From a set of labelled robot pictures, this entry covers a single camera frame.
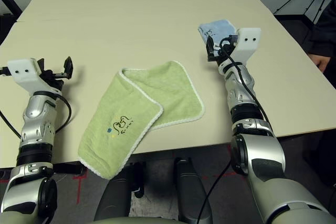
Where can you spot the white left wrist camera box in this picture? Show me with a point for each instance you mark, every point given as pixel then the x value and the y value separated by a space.
pixel 23 70

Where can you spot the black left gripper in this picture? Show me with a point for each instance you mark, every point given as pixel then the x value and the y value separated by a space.
pixel 51 79

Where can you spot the folded blue terry towel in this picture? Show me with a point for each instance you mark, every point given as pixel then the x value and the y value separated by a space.
pixel 218 28

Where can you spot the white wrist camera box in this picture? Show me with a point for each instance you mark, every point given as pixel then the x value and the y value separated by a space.
pixel 249 40
pixel 23 70

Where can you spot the red tape cross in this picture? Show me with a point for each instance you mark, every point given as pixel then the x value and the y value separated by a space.
pixel 78 192
pixel 223 175

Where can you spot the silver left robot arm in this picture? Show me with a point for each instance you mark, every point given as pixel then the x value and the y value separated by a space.
pixel 36 119

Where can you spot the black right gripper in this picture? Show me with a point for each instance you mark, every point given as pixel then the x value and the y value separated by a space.
pixel 232 51

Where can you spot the beige robot torso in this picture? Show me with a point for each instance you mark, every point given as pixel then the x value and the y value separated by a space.
pixel 136 221

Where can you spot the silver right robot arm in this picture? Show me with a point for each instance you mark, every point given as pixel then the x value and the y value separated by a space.
pixel 236 95

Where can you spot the grey left robot leg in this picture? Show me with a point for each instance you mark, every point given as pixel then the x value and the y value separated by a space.
pixel 113 200

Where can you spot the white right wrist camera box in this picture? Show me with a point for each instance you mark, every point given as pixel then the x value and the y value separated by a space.
pixel 249 40

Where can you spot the bystander in dark clothing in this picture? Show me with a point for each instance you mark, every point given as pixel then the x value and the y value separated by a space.
pixel 325 37

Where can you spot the grey robot leg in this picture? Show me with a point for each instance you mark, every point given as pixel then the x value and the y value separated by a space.
pixel 113 200
pixel 191 190

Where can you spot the bystander bare hand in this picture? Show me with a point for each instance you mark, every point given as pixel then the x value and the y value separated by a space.
pixel 323 64

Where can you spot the grey right robot leg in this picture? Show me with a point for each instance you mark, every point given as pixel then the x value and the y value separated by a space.
pixel 191 190

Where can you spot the green terry towel white trim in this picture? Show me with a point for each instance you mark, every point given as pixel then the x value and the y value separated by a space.
pixel 126 119

